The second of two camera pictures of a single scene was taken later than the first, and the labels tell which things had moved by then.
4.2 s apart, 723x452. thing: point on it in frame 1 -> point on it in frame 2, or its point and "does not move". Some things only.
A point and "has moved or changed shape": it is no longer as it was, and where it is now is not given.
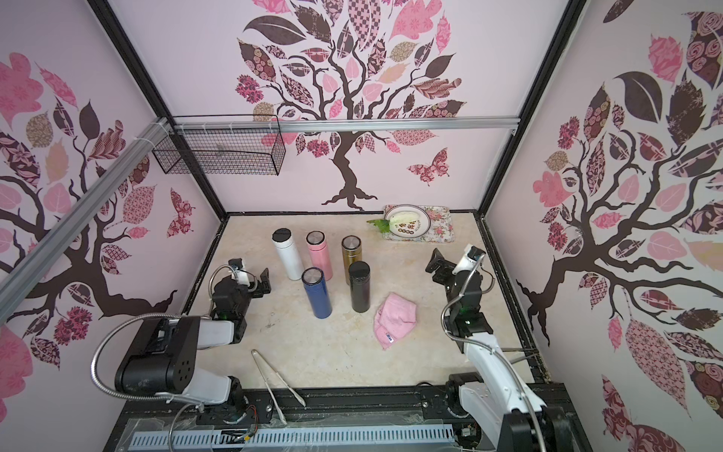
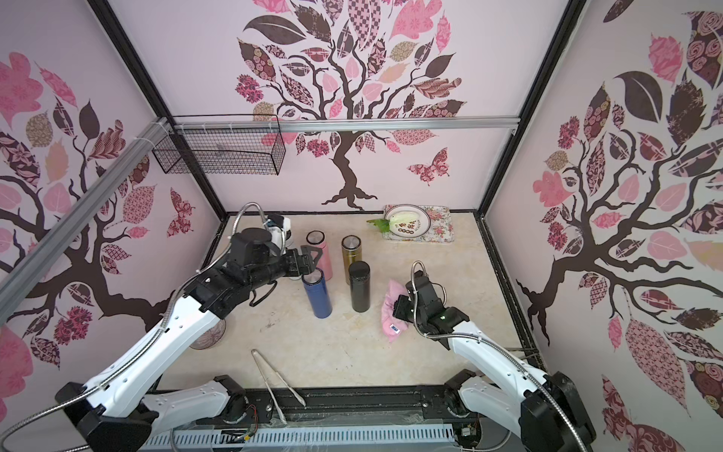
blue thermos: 317,289 does not move
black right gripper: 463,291 -> 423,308
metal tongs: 255,354 does not move
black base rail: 303,408 does not move
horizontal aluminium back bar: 343,124 does not move
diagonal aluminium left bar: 29,268 does not move
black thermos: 359,272 does not move
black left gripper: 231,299 -> 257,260
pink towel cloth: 394,318 has moved or changed shape
